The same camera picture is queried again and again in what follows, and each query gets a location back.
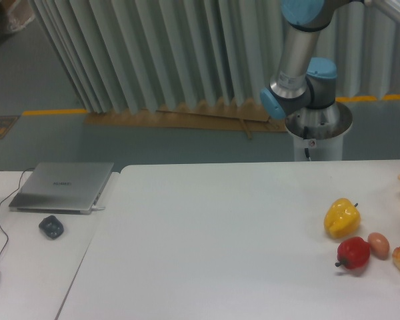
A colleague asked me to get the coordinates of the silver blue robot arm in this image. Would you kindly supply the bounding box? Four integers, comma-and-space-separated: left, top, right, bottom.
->
260, 1, 400, 119

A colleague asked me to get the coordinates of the yellow bell pepper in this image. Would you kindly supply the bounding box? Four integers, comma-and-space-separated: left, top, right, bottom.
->
323, 198, 361, 239

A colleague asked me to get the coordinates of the red bell pepper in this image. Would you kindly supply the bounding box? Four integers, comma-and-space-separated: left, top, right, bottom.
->
335, 237, 371, 270

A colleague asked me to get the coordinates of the flat brown cardboard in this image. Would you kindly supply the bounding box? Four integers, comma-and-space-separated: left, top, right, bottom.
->
84, 98, 287, 139

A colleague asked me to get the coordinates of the grey pleated curtain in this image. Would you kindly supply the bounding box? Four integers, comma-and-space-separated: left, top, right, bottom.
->
31, 1, 400, 113

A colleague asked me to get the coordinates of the silver closed laptop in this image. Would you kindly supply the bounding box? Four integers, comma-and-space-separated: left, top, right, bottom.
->
9, 162, 114, 214

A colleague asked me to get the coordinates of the brown egg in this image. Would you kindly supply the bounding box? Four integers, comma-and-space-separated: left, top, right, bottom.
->
367, 232, 390, 260

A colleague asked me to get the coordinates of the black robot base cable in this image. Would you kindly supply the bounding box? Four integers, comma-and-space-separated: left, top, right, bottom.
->
302, 125, 312, 162

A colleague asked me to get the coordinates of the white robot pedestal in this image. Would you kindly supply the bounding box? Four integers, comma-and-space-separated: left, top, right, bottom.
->
285, 102, 353, 161

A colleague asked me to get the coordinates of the black mouse cable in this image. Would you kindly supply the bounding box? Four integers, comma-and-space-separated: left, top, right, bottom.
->
0, 167, 36, 269

